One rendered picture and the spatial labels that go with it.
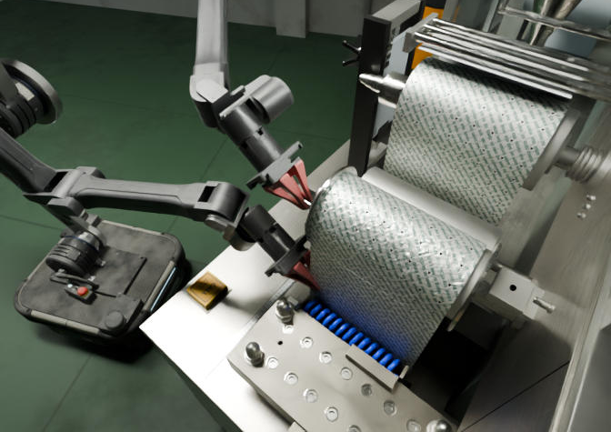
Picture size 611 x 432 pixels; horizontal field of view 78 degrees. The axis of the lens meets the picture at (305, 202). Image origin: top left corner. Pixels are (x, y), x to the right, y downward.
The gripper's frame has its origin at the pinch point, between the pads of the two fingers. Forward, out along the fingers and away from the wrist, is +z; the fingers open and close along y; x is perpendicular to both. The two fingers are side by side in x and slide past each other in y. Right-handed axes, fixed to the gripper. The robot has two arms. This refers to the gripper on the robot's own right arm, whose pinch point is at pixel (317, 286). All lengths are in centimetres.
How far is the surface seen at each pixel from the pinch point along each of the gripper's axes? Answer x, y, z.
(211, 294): -24.6, 10.5, -12.7
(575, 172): 35.9, -28.3, 10.9
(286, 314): -2.9, 7.4, -0.4
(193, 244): -145, -26, -37
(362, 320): 4.8, 0.3, 9.4
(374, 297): 14.1, 0.2, 5.3
